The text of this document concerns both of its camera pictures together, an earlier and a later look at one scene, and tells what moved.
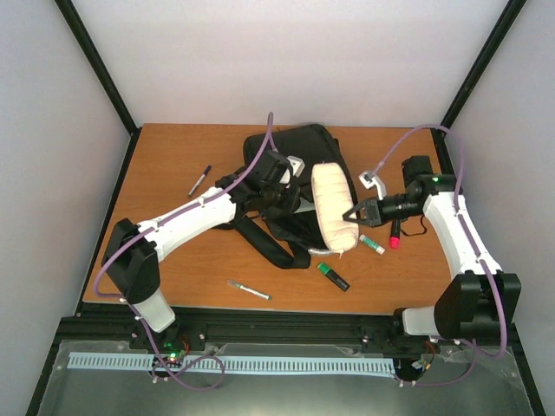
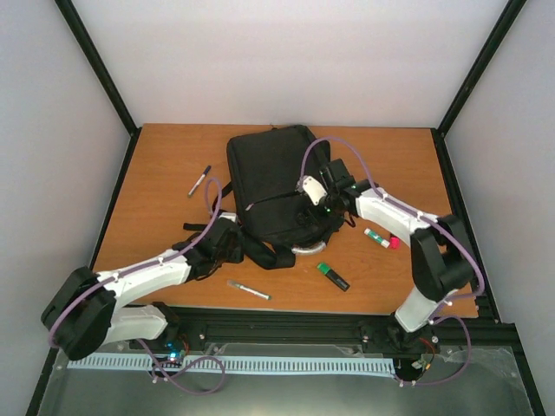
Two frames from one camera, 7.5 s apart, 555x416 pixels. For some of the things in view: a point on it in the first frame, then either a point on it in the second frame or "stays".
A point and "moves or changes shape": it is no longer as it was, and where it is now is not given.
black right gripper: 373,213 to 322,220
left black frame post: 91,52 stays
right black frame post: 440,152 stays
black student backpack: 287,237 moves or changes shape
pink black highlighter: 395,237 stays
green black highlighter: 333,276 stays
